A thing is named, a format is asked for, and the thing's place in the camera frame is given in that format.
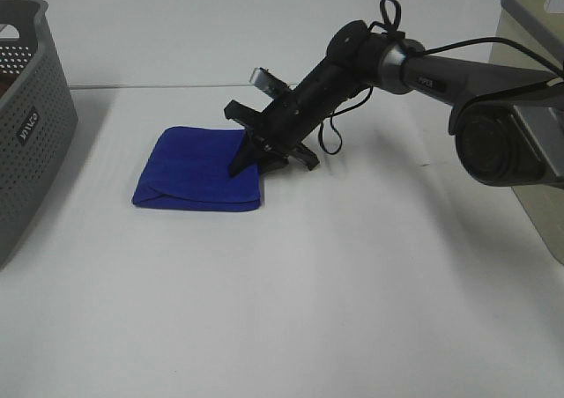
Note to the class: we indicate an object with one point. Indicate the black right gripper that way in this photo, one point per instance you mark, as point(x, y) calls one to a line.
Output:
point(275, 134)

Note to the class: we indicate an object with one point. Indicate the blue towel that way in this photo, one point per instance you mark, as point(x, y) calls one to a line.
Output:
point(188, 170)

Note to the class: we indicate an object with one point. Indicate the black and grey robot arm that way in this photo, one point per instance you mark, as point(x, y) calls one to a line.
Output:
point(507, 122)

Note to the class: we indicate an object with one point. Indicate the grey perforated basket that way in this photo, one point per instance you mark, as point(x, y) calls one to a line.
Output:
point(38, 117)

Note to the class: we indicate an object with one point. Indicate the beige basket with grey rim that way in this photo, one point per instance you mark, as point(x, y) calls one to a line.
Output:
point(538, 25)

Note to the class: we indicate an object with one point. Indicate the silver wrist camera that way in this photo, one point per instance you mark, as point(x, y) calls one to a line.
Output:
point(267, 83)

